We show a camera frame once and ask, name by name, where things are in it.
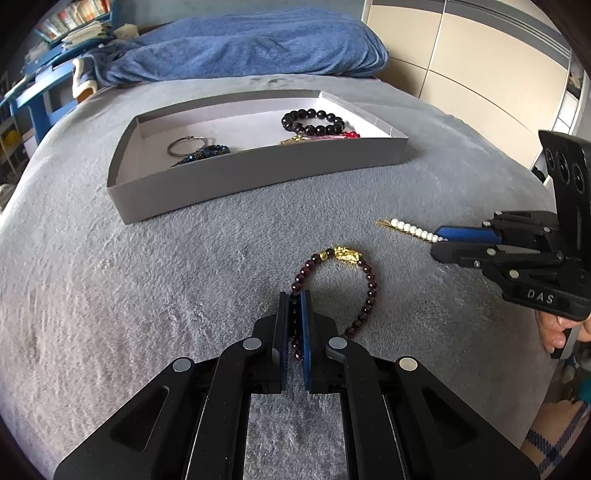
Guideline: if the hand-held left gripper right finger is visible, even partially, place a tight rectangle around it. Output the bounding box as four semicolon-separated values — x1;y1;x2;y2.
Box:
300;290;541;480

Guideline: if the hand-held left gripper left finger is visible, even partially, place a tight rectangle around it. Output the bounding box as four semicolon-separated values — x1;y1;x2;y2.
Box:
53;292;291;480

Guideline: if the person's leg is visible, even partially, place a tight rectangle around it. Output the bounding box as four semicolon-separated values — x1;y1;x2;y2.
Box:
519;355;591;480

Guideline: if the white wire rack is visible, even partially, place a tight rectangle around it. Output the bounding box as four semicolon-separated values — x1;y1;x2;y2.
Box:
0;69;28;185

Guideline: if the stack of papers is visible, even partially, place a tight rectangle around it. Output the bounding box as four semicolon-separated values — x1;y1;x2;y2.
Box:
60;23;112;49

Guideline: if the dark red bead bracelet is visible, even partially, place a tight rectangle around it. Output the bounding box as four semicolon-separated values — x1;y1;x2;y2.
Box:
288;247;378;363

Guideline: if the row of books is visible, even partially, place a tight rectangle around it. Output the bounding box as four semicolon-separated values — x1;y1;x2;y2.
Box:
34;0;112;40

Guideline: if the blue blanket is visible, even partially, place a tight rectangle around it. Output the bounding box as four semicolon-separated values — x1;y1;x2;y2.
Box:
74;9;389;88

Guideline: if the metal bangle ring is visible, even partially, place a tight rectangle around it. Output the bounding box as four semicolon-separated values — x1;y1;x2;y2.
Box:
166;135;217;156

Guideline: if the grey cardboard box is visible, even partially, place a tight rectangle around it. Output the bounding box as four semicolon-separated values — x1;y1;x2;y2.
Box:
107;89;410;225

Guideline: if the red bead tassel ornament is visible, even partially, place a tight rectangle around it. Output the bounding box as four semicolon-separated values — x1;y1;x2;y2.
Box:
305;130;362;140

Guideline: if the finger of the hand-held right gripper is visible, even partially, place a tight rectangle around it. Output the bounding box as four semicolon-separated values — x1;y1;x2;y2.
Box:
430;243;567;285
436;211;562;250

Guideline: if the blue bead bracelet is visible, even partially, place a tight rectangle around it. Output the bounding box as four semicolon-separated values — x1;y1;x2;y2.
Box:
172;144;230;167

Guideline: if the person's right hand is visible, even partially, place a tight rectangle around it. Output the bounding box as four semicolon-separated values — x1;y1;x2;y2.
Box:
536;313;577;354

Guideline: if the blue bookshelf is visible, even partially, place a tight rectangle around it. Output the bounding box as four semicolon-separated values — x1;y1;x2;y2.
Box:
23;14;116;75

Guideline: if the pearl hair clip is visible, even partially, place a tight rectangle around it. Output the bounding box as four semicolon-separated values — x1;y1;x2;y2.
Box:
378;219;450;243

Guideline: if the beige wardrobe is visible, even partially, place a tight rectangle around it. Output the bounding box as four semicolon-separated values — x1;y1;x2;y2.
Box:
362;0;591;185

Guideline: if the black bead bracelet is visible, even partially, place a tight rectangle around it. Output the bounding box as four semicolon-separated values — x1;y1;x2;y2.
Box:
281;108;346;138

